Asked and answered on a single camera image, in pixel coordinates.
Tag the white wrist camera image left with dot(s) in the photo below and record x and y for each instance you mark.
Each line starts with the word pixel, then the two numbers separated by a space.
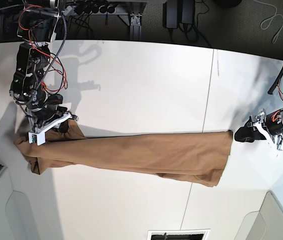
pixel 37 138

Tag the brown t-shirt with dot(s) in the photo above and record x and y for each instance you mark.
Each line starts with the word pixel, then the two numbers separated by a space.
pixel 192 157

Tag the left grey monitor back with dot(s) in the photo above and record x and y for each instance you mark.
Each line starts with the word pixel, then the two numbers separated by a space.
pixel 16 216

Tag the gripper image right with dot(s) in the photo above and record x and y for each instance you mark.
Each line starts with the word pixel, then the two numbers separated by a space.
pixel 261 127

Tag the black power adapter box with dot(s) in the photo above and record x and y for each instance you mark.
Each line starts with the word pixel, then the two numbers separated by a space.
pixel 177 12

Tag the black power strip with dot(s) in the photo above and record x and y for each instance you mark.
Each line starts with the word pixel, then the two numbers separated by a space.
pixel 94 7

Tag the aluminium frame post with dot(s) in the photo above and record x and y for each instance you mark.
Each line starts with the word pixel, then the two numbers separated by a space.
pixel 135 24

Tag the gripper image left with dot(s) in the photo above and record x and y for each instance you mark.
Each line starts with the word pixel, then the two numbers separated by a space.
pixel 53 117

